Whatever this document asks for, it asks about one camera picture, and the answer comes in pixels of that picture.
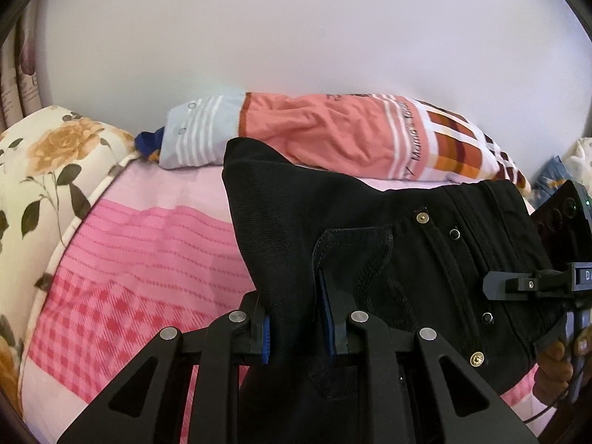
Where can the person's right hand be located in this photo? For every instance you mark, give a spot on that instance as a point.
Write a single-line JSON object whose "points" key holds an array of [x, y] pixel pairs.
{"points": [[555, 365]]}

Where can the pink checked bed sheet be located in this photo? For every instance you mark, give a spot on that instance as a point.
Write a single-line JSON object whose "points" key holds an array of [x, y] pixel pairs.
{"points": [[138, 249]]}

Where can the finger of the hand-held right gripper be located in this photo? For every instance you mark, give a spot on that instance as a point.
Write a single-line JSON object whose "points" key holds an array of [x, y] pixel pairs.
{"points": [[508, 283]]}

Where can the orange patchwork pillow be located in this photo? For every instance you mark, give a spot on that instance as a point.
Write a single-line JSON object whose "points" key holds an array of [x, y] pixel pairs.
{"points": [[323, 125]]}

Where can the blue denim cloth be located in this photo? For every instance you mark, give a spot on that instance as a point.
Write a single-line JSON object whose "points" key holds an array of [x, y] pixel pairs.
{"points": [[552, 171]]}

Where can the floral cream pillow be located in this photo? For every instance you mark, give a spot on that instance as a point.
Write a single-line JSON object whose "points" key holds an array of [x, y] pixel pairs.
{"points": [[46, 171]]}

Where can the black pants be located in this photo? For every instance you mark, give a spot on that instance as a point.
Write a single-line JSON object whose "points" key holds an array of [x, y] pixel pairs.
{"points": [[416, 263]]}

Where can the dark blue cloth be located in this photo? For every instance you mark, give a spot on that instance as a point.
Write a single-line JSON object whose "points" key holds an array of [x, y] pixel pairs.
{"points": [[149, 144]]}

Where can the printed curtain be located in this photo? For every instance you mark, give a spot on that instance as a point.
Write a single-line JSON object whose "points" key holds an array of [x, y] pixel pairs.
{"points": [[23, 78]]}

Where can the white cloth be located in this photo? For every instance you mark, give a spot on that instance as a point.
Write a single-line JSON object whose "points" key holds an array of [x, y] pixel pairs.
{"points": [[578, 157]]}

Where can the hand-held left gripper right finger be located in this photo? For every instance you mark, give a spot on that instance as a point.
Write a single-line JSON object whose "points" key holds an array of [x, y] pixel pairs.
{"points": [[328, 321]]}

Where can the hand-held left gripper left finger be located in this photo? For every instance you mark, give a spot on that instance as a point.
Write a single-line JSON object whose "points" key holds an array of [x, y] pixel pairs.
{"points": [[266, 338]]}

